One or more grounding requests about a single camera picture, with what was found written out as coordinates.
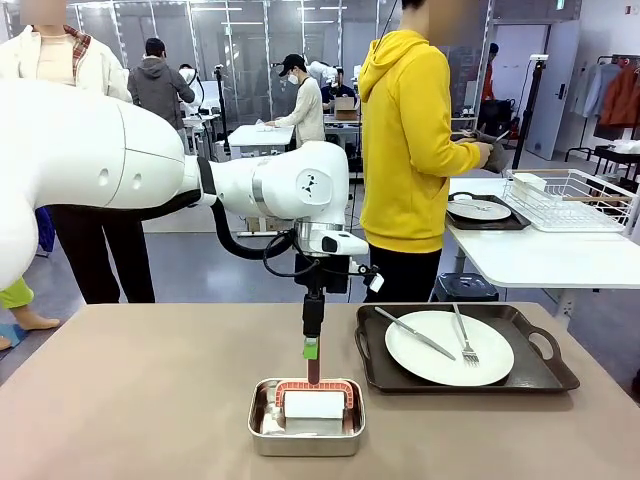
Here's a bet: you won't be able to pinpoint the white box in rack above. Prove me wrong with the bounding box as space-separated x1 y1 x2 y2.
511 171 548 196

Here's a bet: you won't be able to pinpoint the orange jacket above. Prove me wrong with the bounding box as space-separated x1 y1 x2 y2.
598 63 640 129

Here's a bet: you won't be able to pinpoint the grey plate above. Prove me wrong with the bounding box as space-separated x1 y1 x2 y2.
447 195 514 223

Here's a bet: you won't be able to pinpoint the seated person dark clothes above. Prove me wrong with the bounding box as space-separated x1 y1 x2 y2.
319 69 362 109

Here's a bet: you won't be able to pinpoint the small metal tray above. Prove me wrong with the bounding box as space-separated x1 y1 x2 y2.
247 377 367 458

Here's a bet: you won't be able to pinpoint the white wire dish rack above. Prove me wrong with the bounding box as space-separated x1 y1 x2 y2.
501 168 637 235

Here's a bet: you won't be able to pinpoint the person in orange top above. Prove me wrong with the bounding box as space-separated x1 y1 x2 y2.
480 42 502 104

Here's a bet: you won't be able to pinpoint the black cable hose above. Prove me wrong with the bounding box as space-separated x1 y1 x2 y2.
44 187 302 263

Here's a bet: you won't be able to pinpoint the grey dish cloth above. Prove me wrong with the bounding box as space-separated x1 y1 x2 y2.
483 142 511 175

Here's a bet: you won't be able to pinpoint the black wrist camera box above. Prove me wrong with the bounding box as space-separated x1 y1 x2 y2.
324 258 351 296

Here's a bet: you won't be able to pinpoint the person in white jacket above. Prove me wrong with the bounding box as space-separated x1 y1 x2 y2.
0 0 157 306

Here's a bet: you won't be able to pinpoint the white side table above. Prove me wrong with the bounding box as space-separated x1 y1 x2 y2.
443 175 640 317

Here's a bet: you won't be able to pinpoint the black bin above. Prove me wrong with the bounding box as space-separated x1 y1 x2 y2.
430 272 501 305

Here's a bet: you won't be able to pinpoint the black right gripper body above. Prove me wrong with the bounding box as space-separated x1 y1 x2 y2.
294 253 327 304

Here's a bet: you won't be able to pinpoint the man with black cap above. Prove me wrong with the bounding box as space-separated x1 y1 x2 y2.
259 53 328 151

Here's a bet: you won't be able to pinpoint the person in yellow hoodie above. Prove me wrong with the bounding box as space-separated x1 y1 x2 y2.
358 0 497 304

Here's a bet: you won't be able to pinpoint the silver table knife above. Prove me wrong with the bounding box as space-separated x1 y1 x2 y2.
374 305 458 362

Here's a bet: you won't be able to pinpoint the black stand with white head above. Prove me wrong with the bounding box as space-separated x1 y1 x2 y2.
510 52 553 172

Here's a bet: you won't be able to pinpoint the light blue shirt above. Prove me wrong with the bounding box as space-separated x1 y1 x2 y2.
569 61 621 121

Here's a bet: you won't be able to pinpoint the cardboard box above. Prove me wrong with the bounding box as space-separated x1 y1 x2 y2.
333 95 361 122

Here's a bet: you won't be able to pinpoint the person right hand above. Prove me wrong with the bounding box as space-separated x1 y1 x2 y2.
471 141 495 171

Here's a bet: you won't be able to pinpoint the black serving tray with handles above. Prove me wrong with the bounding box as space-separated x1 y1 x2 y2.
354 303 582 397

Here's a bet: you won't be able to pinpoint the person right forearm yellow sleeve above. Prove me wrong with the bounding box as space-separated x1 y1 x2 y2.
438 136 482 175

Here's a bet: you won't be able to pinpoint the white background table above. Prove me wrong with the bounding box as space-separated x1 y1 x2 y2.
226 123 297 154

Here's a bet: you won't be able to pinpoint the man in grey hoodie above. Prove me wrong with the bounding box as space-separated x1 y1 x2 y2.
126 37 197 133

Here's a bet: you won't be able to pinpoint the large white plate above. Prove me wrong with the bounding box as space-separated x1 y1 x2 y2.
384 310 516 388

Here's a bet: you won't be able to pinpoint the green trouser leg with foot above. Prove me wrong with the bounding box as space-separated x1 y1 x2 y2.
0 276 62 332

